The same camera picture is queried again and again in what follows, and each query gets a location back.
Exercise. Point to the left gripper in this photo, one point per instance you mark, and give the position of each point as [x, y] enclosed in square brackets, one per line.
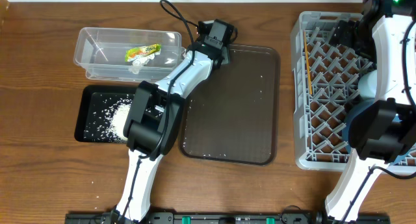
[224, 57]

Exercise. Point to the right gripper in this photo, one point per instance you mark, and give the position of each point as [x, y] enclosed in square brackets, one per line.
[342, 31]

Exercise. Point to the white light-blue small bowl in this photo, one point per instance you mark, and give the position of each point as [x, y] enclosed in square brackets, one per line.
[367, 85]

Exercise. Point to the wooden chopstick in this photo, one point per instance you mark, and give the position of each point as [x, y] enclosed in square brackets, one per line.
[307, 64]

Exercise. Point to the dark blue plate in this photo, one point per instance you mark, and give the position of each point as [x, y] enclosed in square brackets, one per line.
[355, 111]

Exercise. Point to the white tissue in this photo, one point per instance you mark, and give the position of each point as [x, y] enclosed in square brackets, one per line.
[140, 62]

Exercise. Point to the yellow green snack wrapper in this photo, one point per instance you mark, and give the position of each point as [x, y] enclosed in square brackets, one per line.
[142, 51]

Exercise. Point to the pile of rice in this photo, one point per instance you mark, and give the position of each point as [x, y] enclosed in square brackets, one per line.
[106, 117]

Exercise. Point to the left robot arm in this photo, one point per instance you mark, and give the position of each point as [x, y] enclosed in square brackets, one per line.
[146, 145]

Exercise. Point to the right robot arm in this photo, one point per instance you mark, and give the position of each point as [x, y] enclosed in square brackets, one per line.
[382, 127]

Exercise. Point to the grey dishwasher rack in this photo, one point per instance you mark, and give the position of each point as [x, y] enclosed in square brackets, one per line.
[335, 74]

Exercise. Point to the black waste tray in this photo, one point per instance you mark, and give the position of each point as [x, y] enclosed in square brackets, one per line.
[150, 118]

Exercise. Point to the dark brown serving tray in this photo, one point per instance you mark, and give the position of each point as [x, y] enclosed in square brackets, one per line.
[233, 115]

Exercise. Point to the clear plastic bin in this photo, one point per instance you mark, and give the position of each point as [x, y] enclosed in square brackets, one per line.
[101, 52]

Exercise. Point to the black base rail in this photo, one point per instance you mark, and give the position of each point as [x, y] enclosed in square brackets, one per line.
[170, 218]

